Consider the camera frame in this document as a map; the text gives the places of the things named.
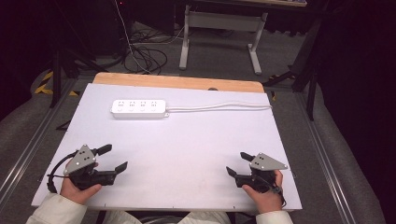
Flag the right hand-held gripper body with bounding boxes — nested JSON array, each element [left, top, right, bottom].
[[235, 152, 289, 193]]

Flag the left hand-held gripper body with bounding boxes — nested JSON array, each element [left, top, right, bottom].
[[64, 144, 118, 191]]

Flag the person's left hand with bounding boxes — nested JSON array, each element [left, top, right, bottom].
[[60, 161, 103, 205]]

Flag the person's right hand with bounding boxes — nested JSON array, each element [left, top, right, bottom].
[[241, 170, 285, 215]]

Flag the person's left leg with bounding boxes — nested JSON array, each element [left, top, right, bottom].
[[102, 210, 143, 224]]

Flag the person's leg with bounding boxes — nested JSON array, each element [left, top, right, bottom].
[[177, 211, 233, 224], [102, 210, 143, 224]]

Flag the white power strip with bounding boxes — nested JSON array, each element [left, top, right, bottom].
[[110, 99, 171, 119]]

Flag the person's right leg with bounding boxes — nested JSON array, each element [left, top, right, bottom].
[[177, 211, 233, 224]]

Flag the black metal stand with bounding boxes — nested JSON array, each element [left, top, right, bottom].
[[262, 17, 325, 121], [49, 0, 108, 109]]

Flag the yellow black floor tape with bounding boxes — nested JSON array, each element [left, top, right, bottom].
[[34, 70, 79, 97]]

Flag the wooden board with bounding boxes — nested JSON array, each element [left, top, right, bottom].
[[92, 72, 266, 94]]

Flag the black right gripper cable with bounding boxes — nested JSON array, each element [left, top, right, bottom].
[[264, 179, 288, 209]]

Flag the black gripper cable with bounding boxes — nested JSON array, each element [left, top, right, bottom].
[[264, 179, 288, 209], [46, 151, 78, 194]]

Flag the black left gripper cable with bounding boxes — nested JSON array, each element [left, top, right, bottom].
[[46, 151, 78, 194]]

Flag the aluminium rail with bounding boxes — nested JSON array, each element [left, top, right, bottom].
[[0, 77, 78, 204], [294, 92, 354, 224]]

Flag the white power strip cable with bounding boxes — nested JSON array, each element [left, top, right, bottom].
[[165, 102, 274, 113]]

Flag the black floor cables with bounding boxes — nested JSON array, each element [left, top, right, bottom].
[[122, 27, 169, 76]]

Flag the thin white cable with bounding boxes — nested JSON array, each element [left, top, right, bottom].
[[113, 0, 151, 75]]

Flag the white metal table frame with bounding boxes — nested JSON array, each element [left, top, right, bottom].
[[178, 4, 269, 76]]

